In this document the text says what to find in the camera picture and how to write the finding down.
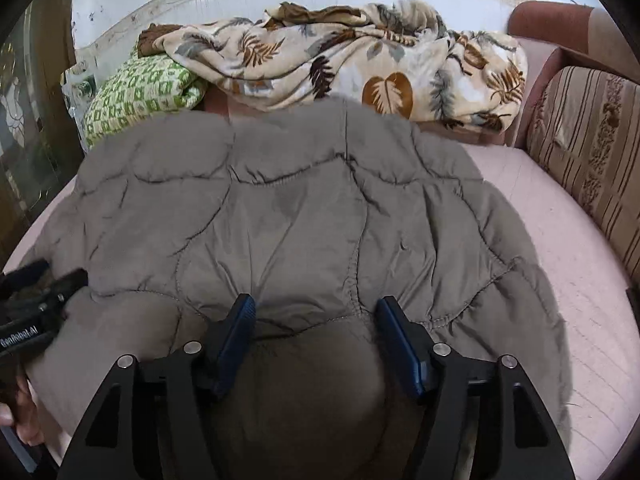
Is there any leaf print blanket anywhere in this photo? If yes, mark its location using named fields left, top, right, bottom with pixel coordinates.
left=162, top=0, right=529, bottom=135

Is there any wooden door with patterned glass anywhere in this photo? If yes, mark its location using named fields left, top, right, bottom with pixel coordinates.
left=0, top=0, right=88, bottom=261

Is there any person's left hand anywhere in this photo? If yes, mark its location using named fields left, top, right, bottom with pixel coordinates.
left=0, top=375, right=46, bottom=446

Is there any grey quilted jacket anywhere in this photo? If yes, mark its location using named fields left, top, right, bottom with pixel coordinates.
left=22, top=95, right=573, bottom=480

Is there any clear plastic packet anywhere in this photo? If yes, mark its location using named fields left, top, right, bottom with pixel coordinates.
left=62, top=62, right=98, bottom=126

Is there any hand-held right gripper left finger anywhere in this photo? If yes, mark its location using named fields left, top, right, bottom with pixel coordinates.
left=57, top=294, right=258, bottom=480

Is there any striped floral sofa cushion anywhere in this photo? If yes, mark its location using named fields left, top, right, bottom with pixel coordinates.
left=527, top=65, right=640, bottom=286

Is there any brown cloth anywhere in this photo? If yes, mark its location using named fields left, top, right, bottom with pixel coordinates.
left=137, top=24, right=173, bottom=58

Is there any reddish sofa armrest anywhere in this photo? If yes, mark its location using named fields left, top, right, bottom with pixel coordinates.
left=507, top=0, right=616, bottom=148

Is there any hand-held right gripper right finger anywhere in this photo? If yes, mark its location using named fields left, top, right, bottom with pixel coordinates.
left=375, top=296, right=576, bottom=480

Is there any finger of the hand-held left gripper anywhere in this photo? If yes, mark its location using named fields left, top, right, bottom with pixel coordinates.
left=22, top=268, right=90, bottom=317
left=0, top=259, right=51, bottom=293

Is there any green patterned pillow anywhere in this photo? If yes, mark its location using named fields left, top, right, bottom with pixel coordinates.
left=82, top=52, right=208, bottom=148

